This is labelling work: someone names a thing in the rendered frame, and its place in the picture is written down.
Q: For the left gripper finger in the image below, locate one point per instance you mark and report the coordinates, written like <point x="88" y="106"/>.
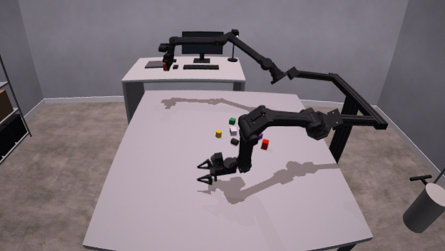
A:
<point x="206" y="167"/>
<point x="204" y="181"/>

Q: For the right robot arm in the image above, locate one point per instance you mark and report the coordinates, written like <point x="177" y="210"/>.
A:
<point x="265" y="64"/>

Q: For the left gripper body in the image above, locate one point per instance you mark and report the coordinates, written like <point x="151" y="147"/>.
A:
<point x="212" y="172"/>

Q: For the black cylinder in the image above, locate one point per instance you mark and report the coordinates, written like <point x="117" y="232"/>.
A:
<point x="234" y="141"/>

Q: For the white rectangular column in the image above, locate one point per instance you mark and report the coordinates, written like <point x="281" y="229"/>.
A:
<point x="233" y="131"/>

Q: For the red block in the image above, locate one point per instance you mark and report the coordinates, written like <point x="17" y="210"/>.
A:
<point x="265" y="144"/>

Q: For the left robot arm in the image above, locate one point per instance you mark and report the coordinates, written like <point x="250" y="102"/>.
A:
<point x="254" y="123"/>

